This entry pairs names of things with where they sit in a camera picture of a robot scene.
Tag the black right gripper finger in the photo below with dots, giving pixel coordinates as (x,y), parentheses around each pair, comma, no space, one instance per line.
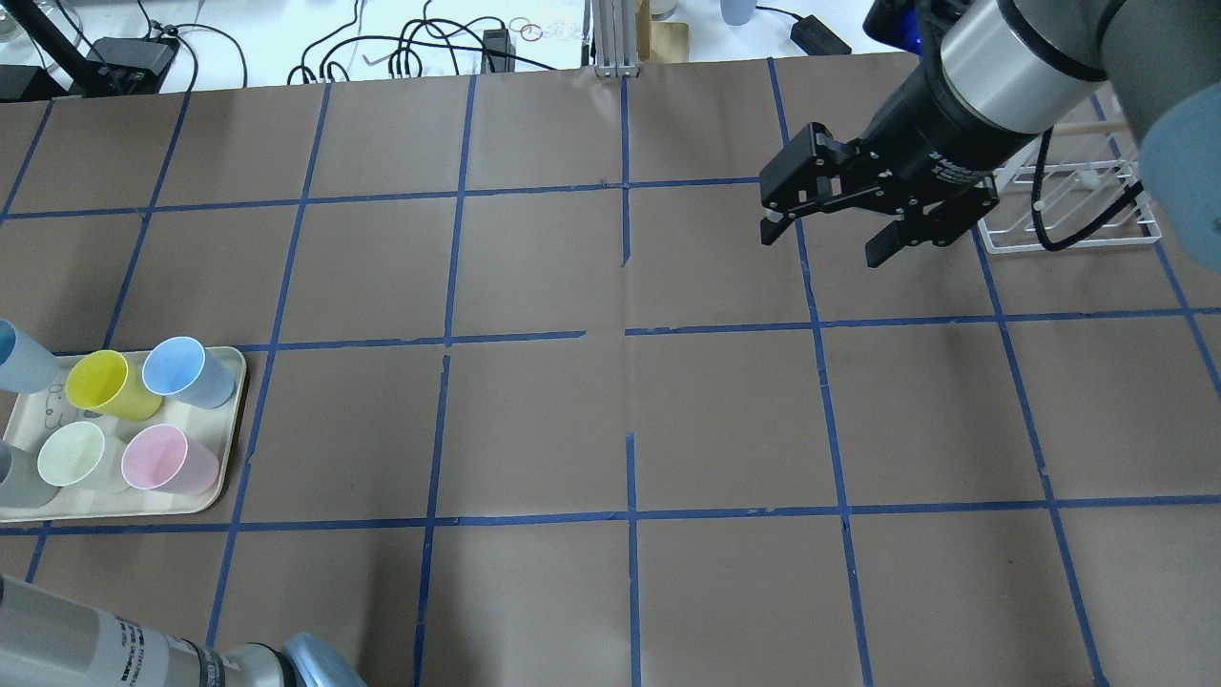
(887,242)
(775,222)

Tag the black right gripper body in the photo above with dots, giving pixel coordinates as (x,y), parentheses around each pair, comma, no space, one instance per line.
(940,132)

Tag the blue cup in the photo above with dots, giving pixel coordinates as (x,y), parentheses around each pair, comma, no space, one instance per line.
(184,370)
(27,367)

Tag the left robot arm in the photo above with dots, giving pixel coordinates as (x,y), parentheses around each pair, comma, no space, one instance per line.
(48,640)

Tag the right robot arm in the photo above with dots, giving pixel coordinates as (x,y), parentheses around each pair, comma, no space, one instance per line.
(993,77)

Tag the pink cup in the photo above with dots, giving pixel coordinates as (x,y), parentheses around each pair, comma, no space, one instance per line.
(166,459)

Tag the yellow cup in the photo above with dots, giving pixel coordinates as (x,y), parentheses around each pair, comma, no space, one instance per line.
(110,384)

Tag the cream cup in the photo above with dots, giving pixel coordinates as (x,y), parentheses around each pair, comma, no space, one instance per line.
(83,456)

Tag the black power adapter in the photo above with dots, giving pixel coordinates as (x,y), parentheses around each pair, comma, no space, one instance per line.
(816,39)

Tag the wooden stand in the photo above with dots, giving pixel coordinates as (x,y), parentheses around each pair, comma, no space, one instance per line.
(659,39)

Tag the black usb hub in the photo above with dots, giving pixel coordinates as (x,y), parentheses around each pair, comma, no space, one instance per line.
(499,53)

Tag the beige plastic tray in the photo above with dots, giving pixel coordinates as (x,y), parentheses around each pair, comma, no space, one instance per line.
(29,419)

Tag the white wire rack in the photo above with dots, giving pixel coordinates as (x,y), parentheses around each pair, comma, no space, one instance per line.
(1089,166)

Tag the aluminium frame post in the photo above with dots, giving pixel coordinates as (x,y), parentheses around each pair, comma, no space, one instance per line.
(614,43)

